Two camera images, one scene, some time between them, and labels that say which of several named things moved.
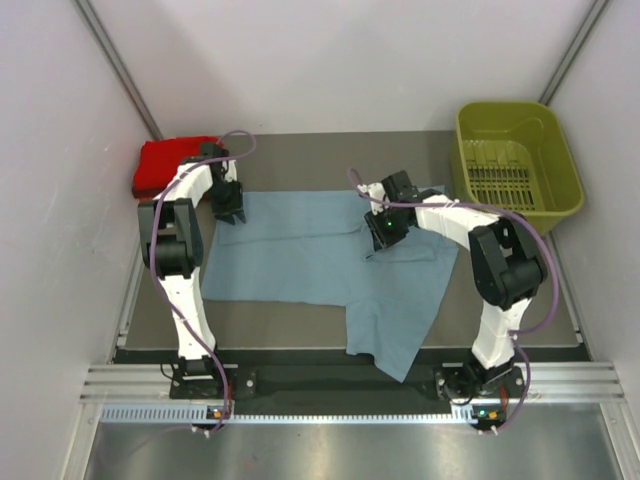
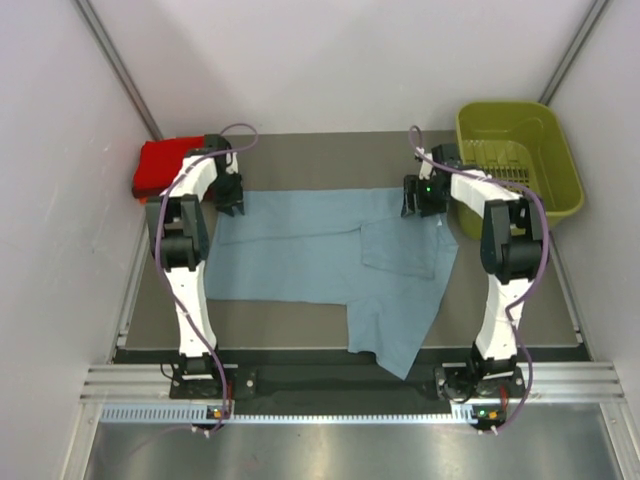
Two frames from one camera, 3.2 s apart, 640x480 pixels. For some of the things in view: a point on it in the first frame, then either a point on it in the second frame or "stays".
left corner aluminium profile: (120, 69) stays
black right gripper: (380, 237) -> (412, 185)
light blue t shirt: (310, 247) stays
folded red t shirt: (159, 160) stays
